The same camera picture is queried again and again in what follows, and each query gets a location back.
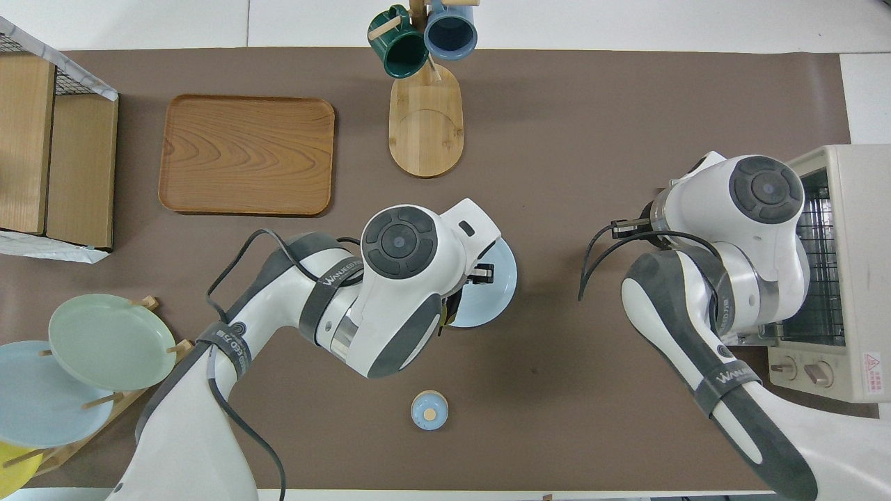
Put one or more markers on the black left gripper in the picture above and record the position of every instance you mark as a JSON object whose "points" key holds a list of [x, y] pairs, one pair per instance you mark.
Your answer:
{"points": [[482, 273]]}

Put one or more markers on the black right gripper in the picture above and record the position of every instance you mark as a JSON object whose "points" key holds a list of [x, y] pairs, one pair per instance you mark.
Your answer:
{"points": [[656, 216]]}

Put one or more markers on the cream toaster oven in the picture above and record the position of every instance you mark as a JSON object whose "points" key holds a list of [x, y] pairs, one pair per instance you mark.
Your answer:
{"points": [[863, 209]]}

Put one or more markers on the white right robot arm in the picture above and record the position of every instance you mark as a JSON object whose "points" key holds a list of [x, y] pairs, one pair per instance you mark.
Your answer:
{"points": [[752, 229]]}

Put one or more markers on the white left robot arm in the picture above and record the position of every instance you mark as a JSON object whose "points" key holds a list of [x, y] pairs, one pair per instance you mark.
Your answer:
{"points": [[404, 306]]}

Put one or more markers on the brown table mat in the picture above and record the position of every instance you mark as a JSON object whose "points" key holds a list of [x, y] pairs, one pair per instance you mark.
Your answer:
{"points": [[557, 104]]}

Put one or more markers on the wooden mug tree stand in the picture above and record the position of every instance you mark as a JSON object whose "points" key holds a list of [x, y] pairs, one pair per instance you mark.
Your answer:
{"points": [[426, 125]]}

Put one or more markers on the dark green ceramic mug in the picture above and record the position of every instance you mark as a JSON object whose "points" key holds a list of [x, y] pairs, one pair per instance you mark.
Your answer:
{"points": [[400, 49]]}

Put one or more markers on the blue ceramic mug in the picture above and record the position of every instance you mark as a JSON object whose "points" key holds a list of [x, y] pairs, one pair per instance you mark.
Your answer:
{"points": [[450, 31]]}

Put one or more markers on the wooden serving tray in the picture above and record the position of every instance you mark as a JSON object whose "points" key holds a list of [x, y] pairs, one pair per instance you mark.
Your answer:
{"points": [[247, 153]]}

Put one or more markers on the pale green racked plate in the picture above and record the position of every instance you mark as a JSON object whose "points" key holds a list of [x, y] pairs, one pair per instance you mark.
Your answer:
{"points": [[111, 341]]}

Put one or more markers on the wooden plate rack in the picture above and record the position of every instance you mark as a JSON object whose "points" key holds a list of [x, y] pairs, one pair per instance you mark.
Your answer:
{"points": [[122, 403]]}

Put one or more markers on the light blue racked plate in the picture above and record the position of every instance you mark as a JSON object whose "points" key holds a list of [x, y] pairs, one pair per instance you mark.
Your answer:
{"points": [[42, 403]]}

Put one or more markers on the yellow racked plate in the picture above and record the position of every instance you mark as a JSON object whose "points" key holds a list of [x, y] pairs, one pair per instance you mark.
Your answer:
{"points": [[14, 470]]}

